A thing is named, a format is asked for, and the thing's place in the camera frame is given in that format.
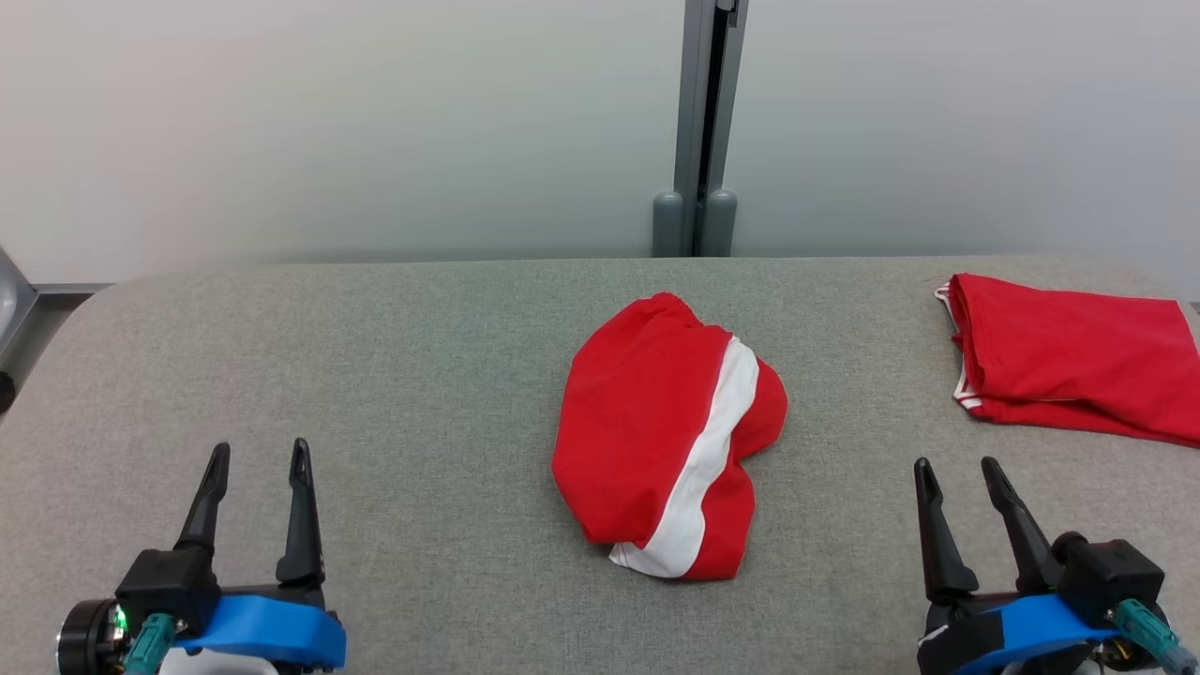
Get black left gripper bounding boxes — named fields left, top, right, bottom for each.
left=56, top=438, right=329, bottom=675

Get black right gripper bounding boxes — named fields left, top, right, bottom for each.
left=914, top=457, right=1067, bottom=634

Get red Bulls basketball jersey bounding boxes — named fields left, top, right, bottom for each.
left=934, top=273, right=1200, bottom=449

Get red shorts with white stripe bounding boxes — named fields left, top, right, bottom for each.
left=551, top=292, right=789, bottom=581

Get grey metal panel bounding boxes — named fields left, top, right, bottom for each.
left=0, top=246, right=38, bottom=413

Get teal plug left camera cable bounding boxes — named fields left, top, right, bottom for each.
left=122, top=612, right=179, bottom=675

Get teal plug camera cable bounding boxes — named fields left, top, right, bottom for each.
left=122, top=612, right=179, bottom=675
left=1111, top=600, right=1190, bottom=672

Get teal plug right camera cable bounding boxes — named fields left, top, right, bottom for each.
left=1111, top=600, right=1190, bottom=672

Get grey partition frame post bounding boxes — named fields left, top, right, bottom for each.
left=652, top=0, right=749, bottom=259

